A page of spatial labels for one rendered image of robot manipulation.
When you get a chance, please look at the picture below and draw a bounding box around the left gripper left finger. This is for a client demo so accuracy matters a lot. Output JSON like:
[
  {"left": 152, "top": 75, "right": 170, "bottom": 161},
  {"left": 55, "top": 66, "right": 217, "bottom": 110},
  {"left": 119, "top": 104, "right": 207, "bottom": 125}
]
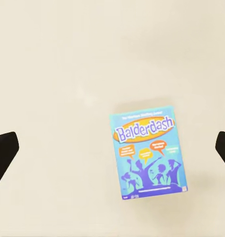
[{"left": 0, "top": 131, "right": 19, "bottom": 180}]

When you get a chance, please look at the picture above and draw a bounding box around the board game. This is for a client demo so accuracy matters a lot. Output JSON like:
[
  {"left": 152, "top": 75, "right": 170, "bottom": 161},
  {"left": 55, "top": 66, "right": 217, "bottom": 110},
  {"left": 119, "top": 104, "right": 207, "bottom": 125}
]
[{"left": 109, "top": 105, "right": 188, "bottom": 200}]

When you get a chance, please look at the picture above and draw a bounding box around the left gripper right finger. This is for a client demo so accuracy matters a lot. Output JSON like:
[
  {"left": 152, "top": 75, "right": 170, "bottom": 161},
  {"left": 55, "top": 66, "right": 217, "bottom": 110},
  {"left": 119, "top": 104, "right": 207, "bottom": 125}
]
[{"left": 215, "top": 131, "right": 225, "bottom": 162}]

